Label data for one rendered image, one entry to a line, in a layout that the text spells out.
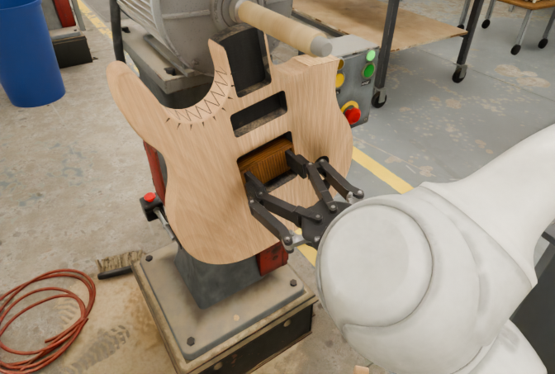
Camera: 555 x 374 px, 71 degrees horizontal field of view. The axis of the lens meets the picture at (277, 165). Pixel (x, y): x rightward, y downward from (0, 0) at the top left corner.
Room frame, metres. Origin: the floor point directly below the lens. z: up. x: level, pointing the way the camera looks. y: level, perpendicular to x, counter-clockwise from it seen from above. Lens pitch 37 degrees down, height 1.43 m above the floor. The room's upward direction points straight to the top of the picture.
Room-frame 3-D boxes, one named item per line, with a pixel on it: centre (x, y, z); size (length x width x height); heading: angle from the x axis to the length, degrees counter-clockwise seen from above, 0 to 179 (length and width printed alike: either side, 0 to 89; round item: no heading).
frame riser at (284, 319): (0.88, 0.21, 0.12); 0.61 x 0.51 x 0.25; 123
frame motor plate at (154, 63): (0.88, 0.21, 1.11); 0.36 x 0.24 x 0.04; 33
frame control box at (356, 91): (0.89, -0.08, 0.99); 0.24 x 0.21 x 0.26; 33
